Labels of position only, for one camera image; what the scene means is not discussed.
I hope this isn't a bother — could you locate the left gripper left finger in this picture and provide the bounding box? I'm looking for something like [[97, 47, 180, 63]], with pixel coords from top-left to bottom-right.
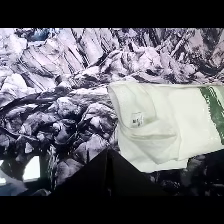
[[52, 148, 108, 197]]

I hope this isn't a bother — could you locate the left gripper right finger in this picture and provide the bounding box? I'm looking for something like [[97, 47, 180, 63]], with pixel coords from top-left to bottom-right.
[[107, 148, 168, 197]]

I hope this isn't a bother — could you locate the white T-shirt with green print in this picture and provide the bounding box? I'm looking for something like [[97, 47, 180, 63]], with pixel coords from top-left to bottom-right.
[[107, 81, 224, 174]]

